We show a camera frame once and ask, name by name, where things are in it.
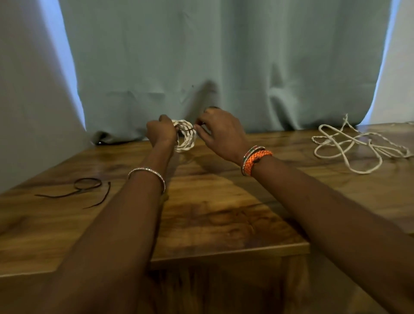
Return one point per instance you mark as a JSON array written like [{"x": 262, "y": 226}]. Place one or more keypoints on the short black twist tie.
[{"x": 105, "y": 199}]

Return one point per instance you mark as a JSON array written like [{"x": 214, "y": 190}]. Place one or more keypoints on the person's left forearm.
[{"x": 106, "y": 252}]

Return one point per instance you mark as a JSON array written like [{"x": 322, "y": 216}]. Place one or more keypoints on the person's right forearm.
[{"x": 339, "y": 226}]

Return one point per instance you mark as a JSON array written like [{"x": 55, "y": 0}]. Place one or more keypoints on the silver beaded bangle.
[{"x": 145, "y": 169}]

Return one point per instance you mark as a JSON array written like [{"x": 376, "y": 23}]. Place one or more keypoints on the person's right hand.
[{"x": 223, "y": 136}]

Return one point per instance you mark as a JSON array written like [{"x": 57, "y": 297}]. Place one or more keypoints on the long black twist tie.
[{"x": 58, "y": 195}]

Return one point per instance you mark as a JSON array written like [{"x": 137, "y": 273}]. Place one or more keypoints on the person's left hand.
[{"x": 161, "y": 131}]

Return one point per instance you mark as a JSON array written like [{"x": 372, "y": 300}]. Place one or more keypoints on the wooden desk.
[{"x": 220, "y": 220}]

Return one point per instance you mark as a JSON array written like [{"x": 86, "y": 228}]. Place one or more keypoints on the teal fabric curtain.
[{"x": 226, "y": 48}]

